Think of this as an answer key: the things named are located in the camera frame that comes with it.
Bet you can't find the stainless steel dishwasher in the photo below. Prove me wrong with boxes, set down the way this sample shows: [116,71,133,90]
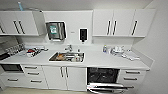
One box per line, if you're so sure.
[86,67,135,94]

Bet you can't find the white drawer unit beside dishwasher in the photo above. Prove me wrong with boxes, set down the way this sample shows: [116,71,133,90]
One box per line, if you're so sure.
[116,68,148,94]

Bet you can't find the black soap dispenser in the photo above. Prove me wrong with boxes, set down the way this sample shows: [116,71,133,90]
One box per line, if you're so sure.
[78,27,89,44]

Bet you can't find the white patterned mug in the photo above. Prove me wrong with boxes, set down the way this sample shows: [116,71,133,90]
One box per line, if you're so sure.
[74,54,82,62]

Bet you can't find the chrome faucet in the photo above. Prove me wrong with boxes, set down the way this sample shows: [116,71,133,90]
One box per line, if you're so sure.
[64,44,75,54]

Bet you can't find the steel kitchen sink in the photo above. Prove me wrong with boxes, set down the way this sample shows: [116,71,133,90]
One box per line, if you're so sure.
[48,51,86,64]

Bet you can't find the blue dish soap bottle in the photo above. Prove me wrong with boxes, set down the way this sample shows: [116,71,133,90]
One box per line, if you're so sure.
[102,44,109,55]

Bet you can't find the bowl with orange food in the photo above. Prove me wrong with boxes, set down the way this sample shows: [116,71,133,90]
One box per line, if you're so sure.
[56,53,66,61]

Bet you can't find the steel paper towel dispenser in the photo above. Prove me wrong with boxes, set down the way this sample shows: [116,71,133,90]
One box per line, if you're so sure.
[44,20,68,43]

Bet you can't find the stack of white plates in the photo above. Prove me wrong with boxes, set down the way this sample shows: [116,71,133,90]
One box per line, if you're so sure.
[111,46,126,56]

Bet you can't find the white sink base cabinet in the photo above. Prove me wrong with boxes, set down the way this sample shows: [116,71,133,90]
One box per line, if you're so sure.
[42,65,89,92]

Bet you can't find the white drawer unit beside microwave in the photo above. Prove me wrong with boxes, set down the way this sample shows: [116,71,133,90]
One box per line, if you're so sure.
[21,64,50,91]

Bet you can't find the dish drying rack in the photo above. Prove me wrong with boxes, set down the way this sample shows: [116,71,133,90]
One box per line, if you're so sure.
[4,44,50,59]

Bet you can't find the teal spray bottle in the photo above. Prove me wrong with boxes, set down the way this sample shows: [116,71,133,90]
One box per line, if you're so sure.
[17,1,25,12]

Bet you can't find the black built-in microwave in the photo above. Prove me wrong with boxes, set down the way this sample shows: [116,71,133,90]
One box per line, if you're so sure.
[0,63,25,74]

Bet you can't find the white drawer under microwave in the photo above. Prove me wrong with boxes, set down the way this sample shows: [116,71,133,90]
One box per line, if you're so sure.
[0,72,26,89]

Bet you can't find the small wall label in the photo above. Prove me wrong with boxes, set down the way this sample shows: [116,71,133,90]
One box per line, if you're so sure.
[69,31,76,36]

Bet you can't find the white wall cabinet four doors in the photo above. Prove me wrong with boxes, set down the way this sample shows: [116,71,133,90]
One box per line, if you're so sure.
[91,7,157,39]

